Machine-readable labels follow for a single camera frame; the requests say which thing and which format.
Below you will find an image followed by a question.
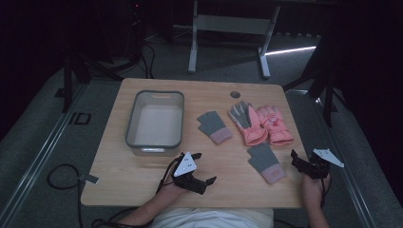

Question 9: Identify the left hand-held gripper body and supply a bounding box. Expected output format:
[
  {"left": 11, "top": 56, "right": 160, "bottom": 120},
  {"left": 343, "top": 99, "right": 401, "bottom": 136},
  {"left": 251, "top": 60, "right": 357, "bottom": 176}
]
[{"left": 172, "top": 151, "right": 208, "bottom": 195}]

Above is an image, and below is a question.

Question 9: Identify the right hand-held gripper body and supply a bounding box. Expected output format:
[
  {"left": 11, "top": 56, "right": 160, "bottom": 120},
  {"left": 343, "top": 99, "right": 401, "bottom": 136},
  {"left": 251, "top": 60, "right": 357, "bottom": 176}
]
[{"left": 299, "top": 148, "right": 345, "bottom": 180}]

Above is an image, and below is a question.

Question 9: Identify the grey knit glove pink cuff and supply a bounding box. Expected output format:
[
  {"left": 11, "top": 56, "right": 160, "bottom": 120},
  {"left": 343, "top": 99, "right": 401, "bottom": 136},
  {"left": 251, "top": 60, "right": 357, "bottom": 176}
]
[
  {"left": 196, "top": 110, "right": 234, "bottom": 145},
  {"left": 246, "top": 142, "right": 288, "bottom": 185}
]

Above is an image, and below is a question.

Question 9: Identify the grey plastic storage bin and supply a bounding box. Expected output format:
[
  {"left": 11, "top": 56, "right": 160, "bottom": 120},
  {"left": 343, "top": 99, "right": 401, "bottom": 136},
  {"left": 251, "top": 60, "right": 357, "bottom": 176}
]
[{"left": 125, "top": 89, "right": 185, "bottom": 157}]

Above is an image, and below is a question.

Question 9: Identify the pink ski glove grey palm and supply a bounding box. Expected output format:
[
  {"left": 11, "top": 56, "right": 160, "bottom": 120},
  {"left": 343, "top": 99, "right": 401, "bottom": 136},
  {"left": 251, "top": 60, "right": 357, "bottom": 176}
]
[{"left": 228, "top": 100, "right": 269, "bottom": 147}]

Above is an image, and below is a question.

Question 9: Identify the person's right hand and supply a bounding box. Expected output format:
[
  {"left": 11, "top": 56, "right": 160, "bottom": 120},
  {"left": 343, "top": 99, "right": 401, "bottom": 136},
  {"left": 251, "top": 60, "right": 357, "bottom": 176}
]
[{"left": 300, "top": 172, "right": 333, "bottom": 211}]

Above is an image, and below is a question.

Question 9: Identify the person's left hand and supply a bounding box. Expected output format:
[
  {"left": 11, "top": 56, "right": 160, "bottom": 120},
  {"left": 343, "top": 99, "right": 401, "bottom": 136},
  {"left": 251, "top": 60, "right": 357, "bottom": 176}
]
[{"left": 162, "top": 175, "right": 192, "bottom": 200}]

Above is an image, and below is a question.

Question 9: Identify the pink ski glove printed back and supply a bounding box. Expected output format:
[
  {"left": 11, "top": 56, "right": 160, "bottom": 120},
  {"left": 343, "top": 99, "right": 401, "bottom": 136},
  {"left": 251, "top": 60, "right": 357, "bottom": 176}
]
[{"left": 256, "top": 104, "right": 295, "bottom": 146}]

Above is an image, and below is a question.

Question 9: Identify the person's white shirt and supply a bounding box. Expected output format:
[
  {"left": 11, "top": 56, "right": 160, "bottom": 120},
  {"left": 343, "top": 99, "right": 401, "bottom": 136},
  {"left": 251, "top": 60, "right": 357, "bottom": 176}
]
[{"left": 151, "top": 207, "right": 276, "bottom": 228}]

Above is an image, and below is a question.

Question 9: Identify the black tripod stand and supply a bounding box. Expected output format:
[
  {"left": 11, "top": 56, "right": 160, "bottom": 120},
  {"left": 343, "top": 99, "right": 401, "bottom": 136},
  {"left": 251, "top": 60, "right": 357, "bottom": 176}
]
[
  {"left": 61, "top": 44, "right": 125, "bottom": 114},
  {"left": 282, "top": 18, "right": 350, "bottom": 128}
]

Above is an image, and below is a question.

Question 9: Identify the grey metal table clamp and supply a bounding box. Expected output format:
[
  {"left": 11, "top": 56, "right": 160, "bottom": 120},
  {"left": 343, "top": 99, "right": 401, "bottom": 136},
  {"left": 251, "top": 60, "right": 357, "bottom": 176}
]
[{"left": 77, "top": 173, "right": 101, "bottom": 186}]

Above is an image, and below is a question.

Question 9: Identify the left hand-held gripper black cable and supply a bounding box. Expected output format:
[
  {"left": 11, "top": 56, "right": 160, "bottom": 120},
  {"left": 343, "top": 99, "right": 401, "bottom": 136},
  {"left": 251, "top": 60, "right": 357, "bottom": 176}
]
[{"left": 91, "top": 157, "right": 184, "bottom": 228}]

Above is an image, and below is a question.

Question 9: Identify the hand-held gripper black cable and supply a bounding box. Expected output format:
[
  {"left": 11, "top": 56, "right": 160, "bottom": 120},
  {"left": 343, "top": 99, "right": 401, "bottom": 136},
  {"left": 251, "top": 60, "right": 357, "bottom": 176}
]
[
  {"left": 91, "top": 157, "right": 184, "bottom": 228},
  {"left": 319, "top": 175, "right": 333, "bottom": 210}
]

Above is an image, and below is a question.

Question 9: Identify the right hand-held gripper black cable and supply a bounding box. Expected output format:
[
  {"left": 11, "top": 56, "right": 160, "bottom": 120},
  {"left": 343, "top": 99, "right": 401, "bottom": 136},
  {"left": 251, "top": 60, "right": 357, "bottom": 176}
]
[{"left": 319, "top": 175, "right": 333, "bottom": 210}]

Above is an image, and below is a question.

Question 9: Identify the metal floor rail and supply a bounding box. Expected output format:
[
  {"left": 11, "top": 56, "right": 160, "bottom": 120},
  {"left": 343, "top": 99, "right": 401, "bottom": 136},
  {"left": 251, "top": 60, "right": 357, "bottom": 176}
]
[
  {"left": 0, "top": 83, "right": 90, "bottom": 224},
  {"left": 286, "top": 89, "right": 378, "bottom": 228}
]

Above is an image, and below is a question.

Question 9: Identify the black floor cable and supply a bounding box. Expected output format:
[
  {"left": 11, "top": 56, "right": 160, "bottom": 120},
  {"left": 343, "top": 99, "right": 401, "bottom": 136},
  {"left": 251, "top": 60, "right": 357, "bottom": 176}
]
[{"left": 47, "top": 163, "right": 85, "bottom": 228}]

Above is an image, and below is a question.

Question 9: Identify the white metal desk frame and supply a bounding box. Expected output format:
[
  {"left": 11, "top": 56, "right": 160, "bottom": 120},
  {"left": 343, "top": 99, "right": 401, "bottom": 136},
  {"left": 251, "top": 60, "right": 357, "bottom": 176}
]
[{"left": 187, "top": 0, "right": 281, "bottom": 80}]

